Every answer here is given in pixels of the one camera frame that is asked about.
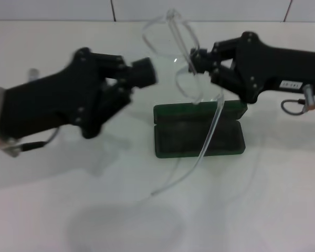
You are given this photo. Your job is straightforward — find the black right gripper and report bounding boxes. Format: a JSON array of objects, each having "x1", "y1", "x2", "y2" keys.
[{"x1": 190, "y1": 30, "x2": 315, "y2": 105}]

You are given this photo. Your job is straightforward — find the gripper cable with plug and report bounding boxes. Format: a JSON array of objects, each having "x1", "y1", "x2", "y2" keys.
[
  {"x1": 280, "y1": 84, "x2": 315, "y2": 116},
  {"x1": 5, "y1": 127, "x2": 62, "y2": 158}
]

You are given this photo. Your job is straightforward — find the silver connector stub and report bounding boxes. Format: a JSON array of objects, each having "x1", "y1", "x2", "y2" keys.
[{"x1": 27, "y1": 68, "x2": 40, "y2": 82}]

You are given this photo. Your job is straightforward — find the left gripper cable with plug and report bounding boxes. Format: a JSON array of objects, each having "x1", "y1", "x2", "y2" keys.
[{"x1": 5, "y1": 127, "x2": 62, "y2": 158}]

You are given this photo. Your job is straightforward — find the right gripper cable with plug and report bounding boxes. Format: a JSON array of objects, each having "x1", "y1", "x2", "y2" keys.
[{"x1": 280, "y1": 84, "x2": 315, "y2": 116}]

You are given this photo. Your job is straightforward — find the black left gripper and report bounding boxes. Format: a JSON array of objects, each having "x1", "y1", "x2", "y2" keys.
[{"x1": 0, "y1": 47, "x2": 159, "y2": 140}]

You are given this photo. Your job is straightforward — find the green glasses case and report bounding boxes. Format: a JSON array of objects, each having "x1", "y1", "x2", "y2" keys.
[{"x1": 152, "y1": 99, "x2": 246, "y2": 160}]

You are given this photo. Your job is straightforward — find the clear white glasses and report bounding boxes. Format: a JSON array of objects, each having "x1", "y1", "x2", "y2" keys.
[{"x1": 141, "y1": 8, "x2": 226, "y2": 197}]

